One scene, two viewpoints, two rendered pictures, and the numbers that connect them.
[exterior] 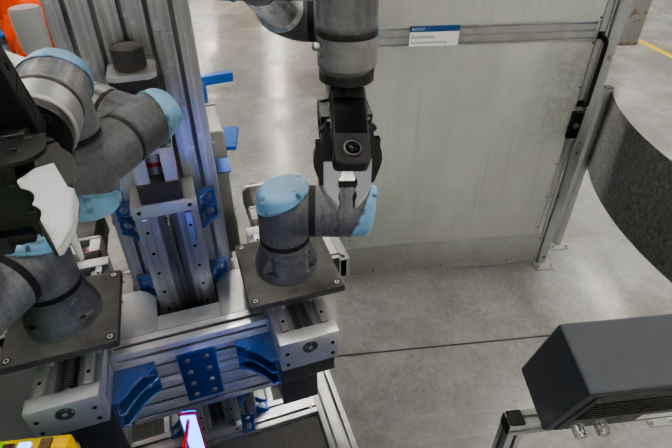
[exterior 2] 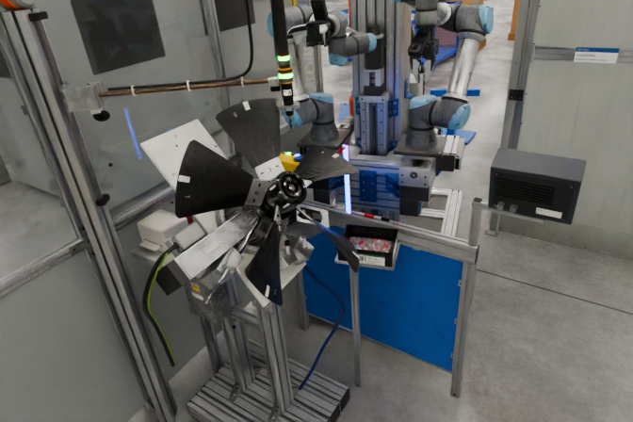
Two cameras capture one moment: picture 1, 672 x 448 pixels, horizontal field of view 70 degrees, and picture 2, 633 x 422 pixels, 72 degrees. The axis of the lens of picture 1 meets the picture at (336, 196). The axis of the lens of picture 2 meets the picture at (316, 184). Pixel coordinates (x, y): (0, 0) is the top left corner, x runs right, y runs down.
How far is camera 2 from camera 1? 1.19 m
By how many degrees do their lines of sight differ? 36
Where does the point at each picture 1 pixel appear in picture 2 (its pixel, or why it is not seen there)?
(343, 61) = (419, 18)
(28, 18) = not seen: hidden behind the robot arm
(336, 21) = (418, 4)
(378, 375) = (491, 285)
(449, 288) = (584, 265)
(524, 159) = not seen: outside the picture
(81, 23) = (361, 16)
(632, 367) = (518, 165)
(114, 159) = (347, 46)
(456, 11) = (616, 38)
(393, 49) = (560, 62)
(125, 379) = not seen: hidden behind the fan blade
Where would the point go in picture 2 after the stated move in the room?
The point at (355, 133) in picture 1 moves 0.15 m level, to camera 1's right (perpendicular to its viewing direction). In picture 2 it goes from (418, 43) to (459, 45)
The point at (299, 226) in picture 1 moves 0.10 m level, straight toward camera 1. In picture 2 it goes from (424, 116) to (415, 122)
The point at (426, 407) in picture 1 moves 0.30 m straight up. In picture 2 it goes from (514, 313) to (522, 271)
